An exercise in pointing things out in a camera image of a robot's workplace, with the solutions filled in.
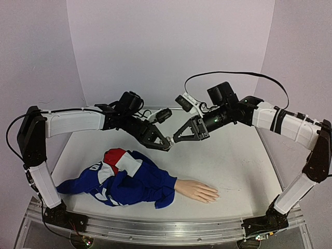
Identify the left black base cable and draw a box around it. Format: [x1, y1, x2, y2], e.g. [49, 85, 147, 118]
[43, 220, 78, 241]

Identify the clear nail polish bottle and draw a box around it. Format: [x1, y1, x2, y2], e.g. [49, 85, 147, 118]
[166, 136, 174, 147]

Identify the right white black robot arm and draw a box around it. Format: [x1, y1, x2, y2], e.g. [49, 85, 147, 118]
[173, 82, 331, 215]

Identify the aluminium front rail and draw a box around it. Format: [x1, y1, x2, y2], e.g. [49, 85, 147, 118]
[15, 199, 313, 248]

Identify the blue red white jacket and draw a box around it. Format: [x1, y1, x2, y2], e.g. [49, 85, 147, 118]
[56, 148, 177, 209]

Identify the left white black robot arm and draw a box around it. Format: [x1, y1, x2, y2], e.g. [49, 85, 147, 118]
[17, 91, 172, 227]

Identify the right black camera cable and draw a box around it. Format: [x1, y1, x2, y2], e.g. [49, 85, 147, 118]
[184, 72, 289, 109]

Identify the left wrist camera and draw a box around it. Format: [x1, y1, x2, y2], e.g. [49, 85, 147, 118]
[147, 108, 172, 124]

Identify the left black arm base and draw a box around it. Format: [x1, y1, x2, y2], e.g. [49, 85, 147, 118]
[43, 201, 88, 232]

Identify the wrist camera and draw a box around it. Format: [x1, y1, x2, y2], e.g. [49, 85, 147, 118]
[147, 108, 172, 124]
[175, 93, 203, 117]

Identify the mannequin hand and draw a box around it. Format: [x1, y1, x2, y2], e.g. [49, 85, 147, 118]
[174, 179, 219, 203]

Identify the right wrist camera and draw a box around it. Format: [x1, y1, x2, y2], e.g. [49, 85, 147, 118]
[175, 93, 203, 117]

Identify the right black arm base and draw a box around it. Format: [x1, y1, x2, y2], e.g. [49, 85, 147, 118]
[241, 201, 289, 238]

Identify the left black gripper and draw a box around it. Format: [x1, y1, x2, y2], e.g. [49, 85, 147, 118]
[123, 113, 172, 151]

